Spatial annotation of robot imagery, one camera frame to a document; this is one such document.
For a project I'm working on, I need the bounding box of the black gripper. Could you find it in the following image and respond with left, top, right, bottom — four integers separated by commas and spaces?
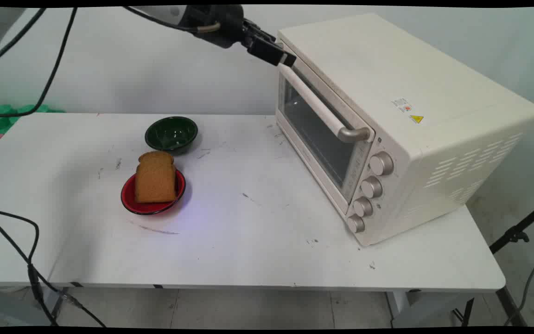
180, 5, 297, 67

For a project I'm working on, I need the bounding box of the glass oven door with handle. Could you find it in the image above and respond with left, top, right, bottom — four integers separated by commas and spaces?
275, 43, 377, 216

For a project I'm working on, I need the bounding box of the dark green bowl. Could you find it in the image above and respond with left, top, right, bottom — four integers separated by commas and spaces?
145, 116, 199, 153

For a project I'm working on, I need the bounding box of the silver oven knob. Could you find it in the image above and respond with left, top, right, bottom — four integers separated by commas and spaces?
369, 152, 395, 176
360, 176, 384, 199
353, 197, 374, 218
346, 214, 366, 234

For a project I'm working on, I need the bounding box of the brown bread slice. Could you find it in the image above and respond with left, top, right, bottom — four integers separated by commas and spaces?
135, 150, 177, 204

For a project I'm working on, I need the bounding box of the cream toaster oven body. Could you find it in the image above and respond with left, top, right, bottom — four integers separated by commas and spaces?
275, 13, 534, 247

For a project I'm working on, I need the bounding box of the red plate with black rim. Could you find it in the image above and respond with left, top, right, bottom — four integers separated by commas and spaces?
121, 168, 187, 216

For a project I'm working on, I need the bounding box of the green foam mat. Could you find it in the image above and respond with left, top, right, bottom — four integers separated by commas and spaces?
0, 104, 66, 135

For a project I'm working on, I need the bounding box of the white table leg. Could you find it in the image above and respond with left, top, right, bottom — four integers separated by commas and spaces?
386, 290, 477, 328

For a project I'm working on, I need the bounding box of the black tripod stand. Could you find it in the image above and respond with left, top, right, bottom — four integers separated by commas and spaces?
452, 199, 534, 328

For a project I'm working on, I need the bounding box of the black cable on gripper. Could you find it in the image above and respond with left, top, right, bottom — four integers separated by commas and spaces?
122, 6, 222, 34

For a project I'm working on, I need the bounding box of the black hanging cable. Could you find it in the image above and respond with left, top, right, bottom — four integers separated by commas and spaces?
0, 7, 78, 118
0, 7, 47, 70

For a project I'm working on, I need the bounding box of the black cable with connector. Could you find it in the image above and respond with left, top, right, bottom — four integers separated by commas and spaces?
0, 208, 107, 328

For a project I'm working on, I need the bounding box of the grey cable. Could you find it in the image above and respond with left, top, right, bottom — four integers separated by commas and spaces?
503, 211, 534, 326

